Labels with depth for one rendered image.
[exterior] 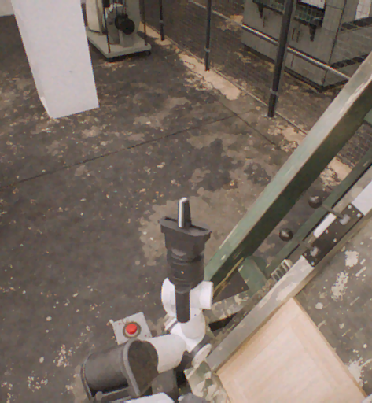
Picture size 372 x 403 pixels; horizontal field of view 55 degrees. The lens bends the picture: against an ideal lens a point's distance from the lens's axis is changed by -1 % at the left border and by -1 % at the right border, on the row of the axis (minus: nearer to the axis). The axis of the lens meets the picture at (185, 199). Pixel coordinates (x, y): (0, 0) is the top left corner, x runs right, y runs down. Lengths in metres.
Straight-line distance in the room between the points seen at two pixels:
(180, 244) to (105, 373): 0.34
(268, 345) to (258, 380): 0.12
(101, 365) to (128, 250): 1.94
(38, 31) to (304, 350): 3.72
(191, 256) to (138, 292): 1.80
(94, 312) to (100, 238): 0.64
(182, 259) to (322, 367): 0.51
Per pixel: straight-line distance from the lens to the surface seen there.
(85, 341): 2.47
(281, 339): 1.18
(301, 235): 1.22
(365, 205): 1.03
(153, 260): 2.72
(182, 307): 0.85
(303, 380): 1.15
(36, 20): 4.12
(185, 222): 0.78
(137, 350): 0.89
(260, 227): 1.23
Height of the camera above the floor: 2.17
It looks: 43 degrees down
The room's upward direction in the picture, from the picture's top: straight up
